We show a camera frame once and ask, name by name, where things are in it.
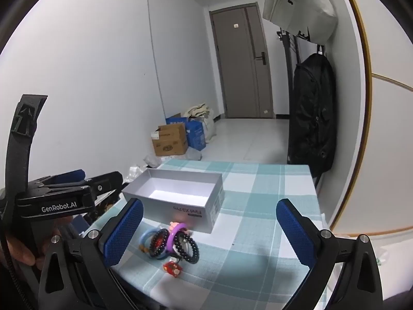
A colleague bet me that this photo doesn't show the grey door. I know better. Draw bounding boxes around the grey door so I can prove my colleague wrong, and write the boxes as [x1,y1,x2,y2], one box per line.
[209,3,274,119]

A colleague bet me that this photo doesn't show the dark red bead bracelet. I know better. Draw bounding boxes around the dark red bead bracelet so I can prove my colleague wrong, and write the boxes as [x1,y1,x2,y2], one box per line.
[149,228,170,254]

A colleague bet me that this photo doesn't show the person's left hand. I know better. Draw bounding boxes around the person's left hand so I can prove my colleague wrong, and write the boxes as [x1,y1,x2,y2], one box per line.
[6,216,73,270]

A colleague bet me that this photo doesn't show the teal checked tablecloth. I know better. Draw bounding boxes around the teal checked tablecloth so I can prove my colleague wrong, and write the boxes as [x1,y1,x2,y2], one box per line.
[85,159,326,310]

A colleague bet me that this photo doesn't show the light blue bracelet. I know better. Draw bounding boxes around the light blue bracelet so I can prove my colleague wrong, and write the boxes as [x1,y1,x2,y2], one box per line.
[139,228,168,260]

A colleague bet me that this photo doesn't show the white panel with wooden edge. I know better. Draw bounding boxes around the white panel with wooden edge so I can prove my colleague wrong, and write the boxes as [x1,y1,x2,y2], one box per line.
[326,0,413,237]

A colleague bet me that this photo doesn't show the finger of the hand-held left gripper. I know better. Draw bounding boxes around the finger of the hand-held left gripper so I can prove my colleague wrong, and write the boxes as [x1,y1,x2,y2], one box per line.
[32,169,87,188]
[85,172,125,201]

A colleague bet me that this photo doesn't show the clear plastic bag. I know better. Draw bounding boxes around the clear plastic bag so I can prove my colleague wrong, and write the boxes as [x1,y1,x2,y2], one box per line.
[144,153,165,168]
[124,166,149,183]

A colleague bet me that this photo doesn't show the blue box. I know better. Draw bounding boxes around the blue box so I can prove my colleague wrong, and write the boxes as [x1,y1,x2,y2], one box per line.
[185,120,207,151]
[165,113,188,125]

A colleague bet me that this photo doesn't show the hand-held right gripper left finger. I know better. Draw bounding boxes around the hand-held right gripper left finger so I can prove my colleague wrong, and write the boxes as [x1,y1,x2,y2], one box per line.
[38,198,145,310]

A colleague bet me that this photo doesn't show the black coat rack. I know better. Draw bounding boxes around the black coat rack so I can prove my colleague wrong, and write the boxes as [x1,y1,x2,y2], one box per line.
[266,0,300,165]

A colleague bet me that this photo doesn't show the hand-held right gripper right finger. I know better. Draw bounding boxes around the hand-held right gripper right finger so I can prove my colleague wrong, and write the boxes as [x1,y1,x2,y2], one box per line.
[276,198,383,310]

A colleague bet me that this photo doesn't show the white hanging bag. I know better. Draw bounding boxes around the white hanging bag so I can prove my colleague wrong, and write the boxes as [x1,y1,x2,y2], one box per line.
[262,0,338,44]

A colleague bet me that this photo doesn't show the beige cloth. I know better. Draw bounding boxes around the beige cloth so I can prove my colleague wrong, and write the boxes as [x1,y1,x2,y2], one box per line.
[185,103,210,118]

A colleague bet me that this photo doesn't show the brown cardboard box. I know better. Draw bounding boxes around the brown cardboard box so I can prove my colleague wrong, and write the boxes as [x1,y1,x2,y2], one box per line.
[151,123,189,156]

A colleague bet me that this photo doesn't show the black backpack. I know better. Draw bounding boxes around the black backpack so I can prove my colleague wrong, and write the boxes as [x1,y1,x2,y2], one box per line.
[287,52,337,179]

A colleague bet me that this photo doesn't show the small red ornament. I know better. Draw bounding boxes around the small red ornament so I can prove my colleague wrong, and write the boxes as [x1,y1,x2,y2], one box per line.
[163,260,181,277]

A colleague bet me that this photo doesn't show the white sack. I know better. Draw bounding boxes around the white sack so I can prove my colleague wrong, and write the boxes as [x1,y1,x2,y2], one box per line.
[202,108,216,143]

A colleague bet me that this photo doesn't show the grey cardboard box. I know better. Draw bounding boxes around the grey cardboard box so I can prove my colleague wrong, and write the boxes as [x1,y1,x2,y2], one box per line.
[122,168,225,235]

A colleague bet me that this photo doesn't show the purple bracelet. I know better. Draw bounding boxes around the purple bracelet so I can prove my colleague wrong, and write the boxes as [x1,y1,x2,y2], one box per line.
[167,222,188,249]

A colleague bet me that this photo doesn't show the black bead bracelet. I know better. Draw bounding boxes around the black bead bracelet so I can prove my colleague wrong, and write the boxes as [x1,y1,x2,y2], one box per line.
[172,231,200,263]

